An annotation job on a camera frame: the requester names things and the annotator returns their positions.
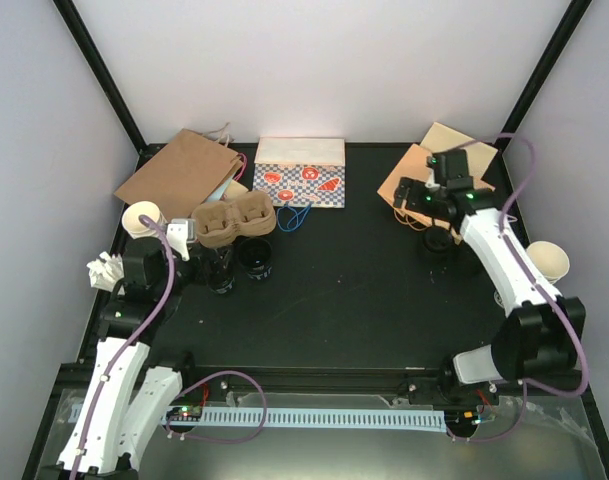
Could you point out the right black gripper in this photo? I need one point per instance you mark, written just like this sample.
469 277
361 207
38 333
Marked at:
413 202

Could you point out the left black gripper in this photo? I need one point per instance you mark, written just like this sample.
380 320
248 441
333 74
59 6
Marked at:
198 259

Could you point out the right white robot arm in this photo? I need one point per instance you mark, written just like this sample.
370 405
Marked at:
539 342

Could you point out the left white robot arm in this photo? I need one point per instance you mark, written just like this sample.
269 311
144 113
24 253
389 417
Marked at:
127 394

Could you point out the black coffee cup front left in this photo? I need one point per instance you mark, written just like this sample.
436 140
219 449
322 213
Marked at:
221 277

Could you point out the black coffee cup open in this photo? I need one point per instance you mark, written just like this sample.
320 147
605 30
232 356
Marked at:
255 255

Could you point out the black lidded cup right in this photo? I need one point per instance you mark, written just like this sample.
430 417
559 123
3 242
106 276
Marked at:
437 243

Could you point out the left stack paper cups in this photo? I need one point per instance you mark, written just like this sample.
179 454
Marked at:
135 227

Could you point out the stack paper cups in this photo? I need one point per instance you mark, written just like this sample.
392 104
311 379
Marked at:
135 227
550 259

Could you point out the white wrapped straws bundle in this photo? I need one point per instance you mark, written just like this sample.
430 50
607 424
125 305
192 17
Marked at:
105 271

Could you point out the brown kraft paper bag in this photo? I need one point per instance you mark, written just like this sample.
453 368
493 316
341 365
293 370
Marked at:
182 175

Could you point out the pink white paper bag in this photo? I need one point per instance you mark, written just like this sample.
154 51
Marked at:
231 187

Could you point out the right stack paper cups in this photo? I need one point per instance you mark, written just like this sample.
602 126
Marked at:
550 259

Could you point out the left base circuit board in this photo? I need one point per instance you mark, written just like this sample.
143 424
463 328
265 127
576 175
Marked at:
184 413

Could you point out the base circuit board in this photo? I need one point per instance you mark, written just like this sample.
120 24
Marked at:
468 417
184 413

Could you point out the blue checkered paper bag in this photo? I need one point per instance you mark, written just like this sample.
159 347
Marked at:
301 172

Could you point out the right base circuit board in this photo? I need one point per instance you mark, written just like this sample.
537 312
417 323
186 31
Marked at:
468 417

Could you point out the right black frame post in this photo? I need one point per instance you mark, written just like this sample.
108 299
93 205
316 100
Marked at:
561 36

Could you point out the black frame post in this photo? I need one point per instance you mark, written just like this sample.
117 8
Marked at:
561 36
86 44

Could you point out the tan paper bag brown handles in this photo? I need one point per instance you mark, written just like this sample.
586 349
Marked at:
441 138

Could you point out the light blue cable duct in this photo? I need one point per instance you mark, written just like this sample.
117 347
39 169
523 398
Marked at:
316 418

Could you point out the left black frame post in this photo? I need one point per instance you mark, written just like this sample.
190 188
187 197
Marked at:
86 44

